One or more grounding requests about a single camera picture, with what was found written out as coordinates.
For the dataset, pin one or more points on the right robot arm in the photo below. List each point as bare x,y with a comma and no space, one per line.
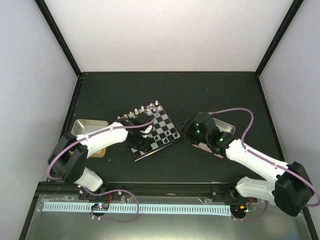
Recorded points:
288,186

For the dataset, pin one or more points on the pink metal tin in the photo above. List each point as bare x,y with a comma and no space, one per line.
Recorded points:
222,143

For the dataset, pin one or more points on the black frame post right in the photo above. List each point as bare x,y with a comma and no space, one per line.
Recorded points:
283,27

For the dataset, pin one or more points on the black frame post left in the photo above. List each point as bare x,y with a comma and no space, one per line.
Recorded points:
46,13

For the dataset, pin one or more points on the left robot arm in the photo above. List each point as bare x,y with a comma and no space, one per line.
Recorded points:
68,160

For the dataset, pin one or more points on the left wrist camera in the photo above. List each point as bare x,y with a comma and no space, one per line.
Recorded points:
147,130

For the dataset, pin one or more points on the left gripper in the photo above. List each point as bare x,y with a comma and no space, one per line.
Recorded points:
145,147

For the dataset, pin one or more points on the yellow metal tin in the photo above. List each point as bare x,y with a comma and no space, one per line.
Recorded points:
86,126

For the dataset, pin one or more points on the black frame post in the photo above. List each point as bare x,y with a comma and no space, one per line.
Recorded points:
46,13
283,27

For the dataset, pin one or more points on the light blue slotted cable duct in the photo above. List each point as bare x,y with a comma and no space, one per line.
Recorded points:
132,208

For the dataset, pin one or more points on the small circuit board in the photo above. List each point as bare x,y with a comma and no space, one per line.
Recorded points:
100,207

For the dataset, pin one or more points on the black and white chessboard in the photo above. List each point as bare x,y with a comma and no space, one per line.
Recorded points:
161,124

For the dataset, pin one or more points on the white second right arm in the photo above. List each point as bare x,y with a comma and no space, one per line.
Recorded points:
245,186

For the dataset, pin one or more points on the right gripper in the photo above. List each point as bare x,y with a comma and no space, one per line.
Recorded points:
187,127

